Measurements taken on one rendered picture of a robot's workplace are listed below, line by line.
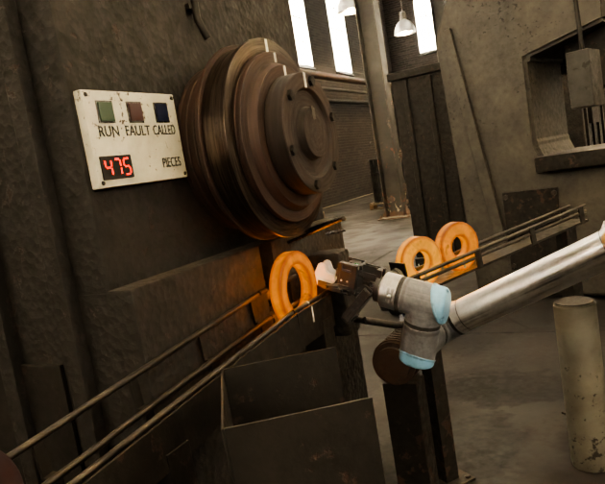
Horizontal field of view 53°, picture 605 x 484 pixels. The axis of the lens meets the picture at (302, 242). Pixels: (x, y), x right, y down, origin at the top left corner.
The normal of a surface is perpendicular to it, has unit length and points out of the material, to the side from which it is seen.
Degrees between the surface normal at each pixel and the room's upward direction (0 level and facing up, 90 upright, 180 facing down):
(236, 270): 90
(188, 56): 90
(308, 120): 90
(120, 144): 90
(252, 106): 69
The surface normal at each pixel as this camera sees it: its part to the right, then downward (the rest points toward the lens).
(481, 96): -0.65, 0.19
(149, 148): 0.88, -0.09
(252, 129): -0.03, 0.01
